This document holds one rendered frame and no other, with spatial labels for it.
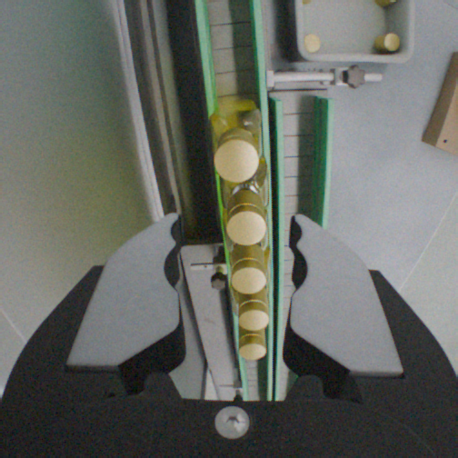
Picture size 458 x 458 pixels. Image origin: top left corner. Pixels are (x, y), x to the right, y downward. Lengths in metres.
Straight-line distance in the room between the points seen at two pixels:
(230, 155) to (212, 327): 0.60
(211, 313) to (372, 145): 0.56
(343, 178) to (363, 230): 0.17
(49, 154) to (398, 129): 0.67
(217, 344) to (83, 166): 0.67
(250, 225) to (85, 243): 0.14
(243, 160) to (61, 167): 0.13
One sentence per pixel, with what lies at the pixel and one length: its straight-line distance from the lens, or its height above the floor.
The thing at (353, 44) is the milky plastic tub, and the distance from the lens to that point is 0.64.
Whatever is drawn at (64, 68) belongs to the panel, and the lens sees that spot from 0.25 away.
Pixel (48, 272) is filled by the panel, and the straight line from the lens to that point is 0.20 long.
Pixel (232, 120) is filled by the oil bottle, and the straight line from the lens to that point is 0.28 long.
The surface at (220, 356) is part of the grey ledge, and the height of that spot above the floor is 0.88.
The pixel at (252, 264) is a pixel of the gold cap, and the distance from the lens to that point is 0.26.
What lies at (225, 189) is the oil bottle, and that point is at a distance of 0.29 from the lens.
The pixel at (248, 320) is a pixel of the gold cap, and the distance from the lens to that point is 0.30.
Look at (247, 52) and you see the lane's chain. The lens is 0.48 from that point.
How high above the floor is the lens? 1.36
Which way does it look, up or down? 60 degrees down
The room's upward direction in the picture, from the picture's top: 177 degrees counter-clockwise
